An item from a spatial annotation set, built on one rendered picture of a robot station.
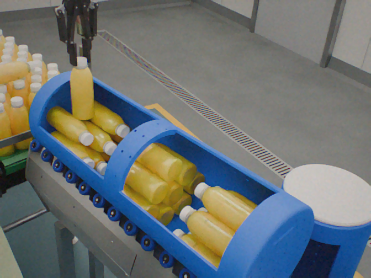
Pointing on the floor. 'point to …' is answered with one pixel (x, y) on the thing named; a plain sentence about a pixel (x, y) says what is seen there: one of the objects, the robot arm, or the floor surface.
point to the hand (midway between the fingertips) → (79, 52)
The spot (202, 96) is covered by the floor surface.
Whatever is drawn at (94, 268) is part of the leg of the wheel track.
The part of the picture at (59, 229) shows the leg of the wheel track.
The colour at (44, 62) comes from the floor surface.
